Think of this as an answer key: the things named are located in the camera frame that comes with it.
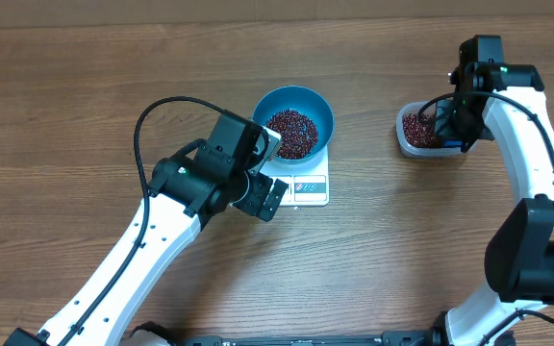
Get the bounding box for blue measuring scoop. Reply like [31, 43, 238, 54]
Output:
[442, 140, 463, 148]

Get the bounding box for white digital kitchen scale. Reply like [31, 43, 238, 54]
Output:
[261, 147, 330, 208]

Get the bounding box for clear plastic container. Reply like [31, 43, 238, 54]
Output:
[395, 101, 461, 159]

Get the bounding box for red beans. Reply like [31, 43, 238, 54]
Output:
[266, 109, 318, 160]

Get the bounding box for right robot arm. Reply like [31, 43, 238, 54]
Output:
[431, 35, 554, 345]

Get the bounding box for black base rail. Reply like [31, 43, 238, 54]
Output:
[127, 314, 516, 346]

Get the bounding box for teal bowl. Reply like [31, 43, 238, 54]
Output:
[252, 86, 336, 164]

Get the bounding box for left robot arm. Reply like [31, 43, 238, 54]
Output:
[4, 111, 287, 346]

